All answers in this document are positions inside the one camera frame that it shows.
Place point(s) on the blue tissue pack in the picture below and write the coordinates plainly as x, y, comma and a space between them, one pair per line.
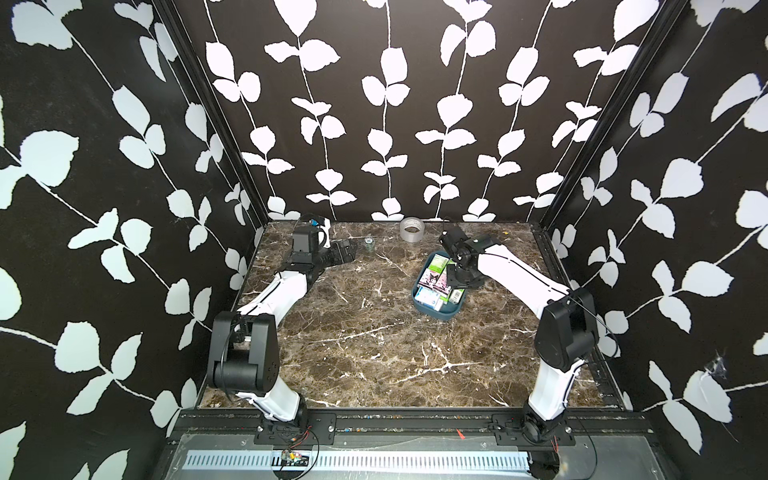
429, 298

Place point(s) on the black front rail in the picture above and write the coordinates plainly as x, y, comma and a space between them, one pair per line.
504, 425

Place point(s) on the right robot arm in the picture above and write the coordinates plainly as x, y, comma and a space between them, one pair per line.
567, 328

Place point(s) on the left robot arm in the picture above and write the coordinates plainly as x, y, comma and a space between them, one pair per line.
244, 355

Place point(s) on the pink kuromi tissue pack top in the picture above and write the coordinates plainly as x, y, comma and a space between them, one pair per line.
428, 278

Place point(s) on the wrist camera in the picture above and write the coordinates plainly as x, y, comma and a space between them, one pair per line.
310, 239
454, 241

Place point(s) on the small circuit board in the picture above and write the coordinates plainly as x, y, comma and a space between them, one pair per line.
292, 459

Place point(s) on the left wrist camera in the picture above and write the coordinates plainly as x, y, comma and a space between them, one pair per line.
310, 239

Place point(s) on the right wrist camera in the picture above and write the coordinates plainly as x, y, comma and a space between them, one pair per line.
454, 241

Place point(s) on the clear tape roll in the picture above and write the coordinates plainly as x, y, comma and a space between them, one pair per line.
412, 229

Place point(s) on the white perforated strip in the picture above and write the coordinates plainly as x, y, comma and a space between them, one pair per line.
503, 463

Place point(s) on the green tissue pack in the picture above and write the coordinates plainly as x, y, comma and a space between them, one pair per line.
456, 296
438, 263

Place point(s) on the teal storage box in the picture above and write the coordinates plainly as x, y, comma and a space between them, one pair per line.
448, 311

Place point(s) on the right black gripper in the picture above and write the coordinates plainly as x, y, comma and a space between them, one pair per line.
452, 283

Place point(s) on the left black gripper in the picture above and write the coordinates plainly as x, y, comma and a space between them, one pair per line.
348, 254

